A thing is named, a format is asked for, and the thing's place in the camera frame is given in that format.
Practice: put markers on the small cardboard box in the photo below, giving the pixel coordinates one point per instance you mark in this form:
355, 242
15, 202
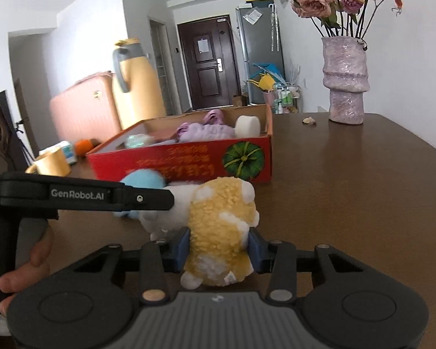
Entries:
240, 101

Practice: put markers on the white umbrella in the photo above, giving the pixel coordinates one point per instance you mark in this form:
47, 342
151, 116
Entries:
274, 25

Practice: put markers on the rack of small bottles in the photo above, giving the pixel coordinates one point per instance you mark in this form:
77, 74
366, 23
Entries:
286, 98

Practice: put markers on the dried rose bouquet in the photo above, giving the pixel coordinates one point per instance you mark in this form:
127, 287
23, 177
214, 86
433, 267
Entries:
312, 2

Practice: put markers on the pink ribbed suitcase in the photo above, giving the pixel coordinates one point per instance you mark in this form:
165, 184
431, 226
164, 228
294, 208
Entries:
83, 112

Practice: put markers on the green mesh bath ball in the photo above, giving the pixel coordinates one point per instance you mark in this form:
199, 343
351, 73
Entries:
138, 141

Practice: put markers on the orange fruit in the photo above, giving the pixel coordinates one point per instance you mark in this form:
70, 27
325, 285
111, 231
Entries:
83, 147

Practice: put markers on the person's left hand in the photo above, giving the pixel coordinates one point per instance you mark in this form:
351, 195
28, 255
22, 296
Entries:
41, 251

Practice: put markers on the blue tissue box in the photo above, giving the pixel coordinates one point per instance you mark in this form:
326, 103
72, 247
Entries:
68, 152

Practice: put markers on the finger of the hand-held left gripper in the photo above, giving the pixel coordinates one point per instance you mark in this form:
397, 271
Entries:
149, 199

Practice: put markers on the grey refrigerator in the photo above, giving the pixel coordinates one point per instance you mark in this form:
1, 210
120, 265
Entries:
258, 47

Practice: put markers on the paper notice on door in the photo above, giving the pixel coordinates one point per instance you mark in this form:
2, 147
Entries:
203, 44

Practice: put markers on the yellow box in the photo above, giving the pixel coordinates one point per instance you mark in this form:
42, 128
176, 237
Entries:
258, 0

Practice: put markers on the purple fluffy headband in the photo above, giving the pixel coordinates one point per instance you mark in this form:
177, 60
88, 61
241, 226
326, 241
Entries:
207, 133

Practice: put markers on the yellow thermos jug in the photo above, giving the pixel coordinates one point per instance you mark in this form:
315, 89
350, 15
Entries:
138, 91

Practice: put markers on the pink hair scrunchie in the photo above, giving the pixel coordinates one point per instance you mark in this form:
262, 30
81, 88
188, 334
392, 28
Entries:
213, 117

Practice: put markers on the yellow and white plush toy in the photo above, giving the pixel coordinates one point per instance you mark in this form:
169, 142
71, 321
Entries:
218, 225

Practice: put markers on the dark brown door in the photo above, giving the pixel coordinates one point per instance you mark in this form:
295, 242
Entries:
207, 83

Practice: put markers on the light blue plush toy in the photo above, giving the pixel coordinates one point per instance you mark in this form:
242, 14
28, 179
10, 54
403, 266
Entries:
145, 179

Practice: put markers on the purple ceramic vase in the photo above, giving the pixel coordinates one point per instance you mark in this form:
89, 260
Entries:
345, 80

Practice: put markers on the white round sponge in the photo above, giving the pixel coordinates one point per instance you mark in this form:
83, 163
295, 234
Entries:
247, 127

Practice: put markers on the white dried stems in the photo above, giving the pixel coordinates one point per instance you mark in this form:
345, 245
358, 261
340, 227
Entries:
294, 74

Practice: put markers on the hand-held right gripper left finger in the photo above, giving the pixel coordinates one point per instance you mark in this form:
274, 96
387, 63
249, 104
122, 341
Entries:
182, 247

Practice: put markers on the red cardboard box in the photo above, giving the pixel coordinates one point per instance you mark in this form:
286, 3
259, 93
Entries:
203, 160

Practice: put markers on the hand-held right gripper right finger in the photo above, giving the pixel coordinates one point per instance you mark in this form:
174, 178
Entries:
258, 251

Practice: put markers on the paper sheet on refrigerator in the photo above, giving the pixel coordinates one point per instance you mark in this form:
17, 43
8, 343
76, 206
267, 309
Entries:
253, 16

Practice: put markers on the dried fallen petal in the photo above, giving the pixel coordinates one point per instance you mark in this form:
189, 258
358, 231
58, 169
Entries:
309, 120

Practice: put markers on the yellow mug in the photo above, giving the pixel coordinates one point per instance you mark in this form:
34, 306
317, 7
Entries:
52, 165

